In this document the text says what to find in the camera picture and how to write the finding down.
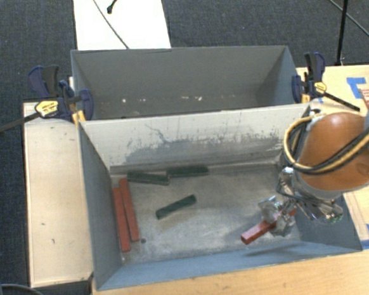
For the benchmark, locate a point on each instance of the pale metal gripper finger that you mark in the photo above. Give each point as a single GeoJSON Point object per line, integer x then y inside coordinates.
{"type": "Point", "coordinates": [269, 207]}
{"type": "Point", "coordinates": [283, 225]}

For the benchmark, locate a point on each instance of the red-brown block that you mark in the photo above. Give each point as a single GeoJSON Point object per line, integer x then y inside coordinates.
{"type": "Point", "coordinates": [129, 209]}
{"type": "Point", "coordinates": [253, 233]}
{"type": "Point", "coordinates": [121, 219]}

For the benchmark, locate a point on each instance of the dark green flat block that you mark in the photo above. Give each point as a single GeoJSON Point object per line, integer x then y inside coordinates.
{"type": "Point", "coordinates": [188, 170]}
{"type": "Point", "coordinates": [176, 206]}
{"type": "Point", "coordinates": [148, 178]}

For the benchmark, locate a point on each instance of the grey metal bin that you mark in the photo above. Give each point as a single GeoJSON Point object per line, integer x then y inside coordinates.
{"type": "Point", "coordinates": [179, 80]}

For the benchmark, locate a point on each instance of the pale wood flat board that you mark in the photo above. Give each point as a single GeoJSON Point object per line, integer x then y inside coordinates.
{"type": "Point", "coordinates": [56, 198]}

